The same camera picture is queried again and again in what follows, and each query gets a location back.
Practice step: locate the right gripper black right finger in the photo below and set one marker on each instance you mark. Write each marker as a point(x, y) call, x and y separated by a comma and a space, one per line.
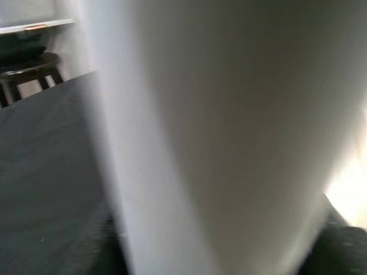
point(344, 246)

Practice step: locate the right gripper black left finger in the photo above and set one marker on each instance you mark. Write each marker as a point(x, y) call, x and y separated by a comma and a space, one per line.
point(100, 246)

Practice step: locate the white plastic table leg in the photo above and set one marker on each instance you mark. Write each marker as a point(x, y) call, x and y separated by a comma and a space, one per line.
point(229, 114)

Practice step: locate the black tablecloth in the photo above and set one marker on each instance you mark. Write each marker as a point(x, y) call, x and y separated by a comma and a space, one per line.
point(43, 157)

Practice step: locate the black round stool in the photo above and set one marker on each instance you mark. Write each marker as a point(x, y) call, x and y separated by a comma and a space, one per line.
point(31, 67)

